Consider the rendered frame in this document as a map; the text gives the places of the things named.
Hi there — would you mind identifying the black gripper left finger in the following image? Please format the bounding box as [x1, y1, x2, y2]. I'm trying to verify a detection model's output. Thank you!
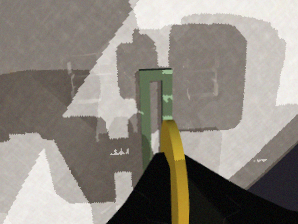
[106, 152, 172, 224]

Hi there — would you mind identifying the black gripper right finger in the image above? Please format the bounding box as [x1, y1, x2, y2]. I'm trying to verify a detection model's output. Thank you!
[184, 155, 298, 224]

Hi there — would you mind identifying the thin gold coin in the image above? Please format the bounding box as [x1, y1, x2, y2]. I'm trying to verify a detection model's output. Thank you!
[161, 119, 189, 224]

